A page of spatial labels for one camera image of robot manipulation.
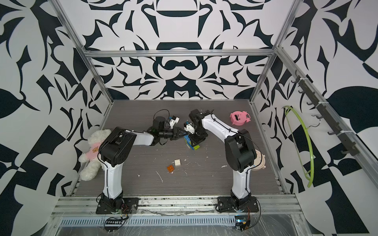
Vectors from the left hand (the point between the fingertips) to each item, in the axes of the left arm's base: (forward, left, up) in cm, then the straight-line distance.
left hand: (187, 131), depth 92 cm
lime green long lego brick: (-8, -1, 0) cm, 8 cm away
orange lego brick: (-20, +11, -7) cm, 24 cm away
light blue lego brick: (-4, 0, -1) cm, 4 cm away
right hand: (-6, -4, -2) cm, 7 cm away
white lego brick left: (-17, +7, -7) cm, 19 cm away
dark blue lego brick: (-9, -2, -1) cm, 10 cm away
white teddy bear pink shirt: (-4, +54, +1) cm, 54 cm away
